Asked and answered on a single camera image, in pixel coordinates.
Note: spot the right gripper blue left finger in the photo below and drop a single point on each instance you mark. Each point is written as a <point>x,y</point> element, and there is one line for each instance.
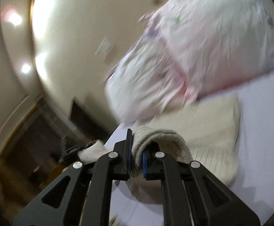
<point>81,194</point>

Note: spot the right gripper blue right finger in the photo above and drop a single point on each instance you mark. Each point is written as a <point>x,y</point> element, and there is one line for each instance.
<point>191,194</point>

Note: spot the beige cable-knit sweater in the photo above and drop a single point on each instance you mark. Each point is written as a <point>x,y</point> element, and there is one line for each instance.
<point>205,131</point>

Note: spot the lavender bed sheet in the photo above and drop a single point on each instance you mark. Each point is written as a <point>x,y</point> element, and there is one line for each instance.
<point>140,204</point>

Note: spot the left pink floral pillow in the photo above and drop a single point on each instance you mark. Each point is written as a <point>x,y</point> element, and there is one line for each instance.
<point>147,81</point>

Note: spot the pink floral pillow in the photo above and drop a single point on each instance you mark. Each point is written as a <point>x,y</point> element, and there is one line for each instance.
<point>147,81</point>
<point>215,44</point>

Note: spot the right pink floral pillow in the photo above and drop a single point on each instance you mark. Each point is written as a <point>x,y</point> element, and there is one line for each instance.
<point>215,44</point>

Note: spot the white wall switch plate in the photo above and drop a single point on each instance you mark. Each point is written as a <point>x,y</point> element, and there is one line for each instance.
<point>104,48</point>

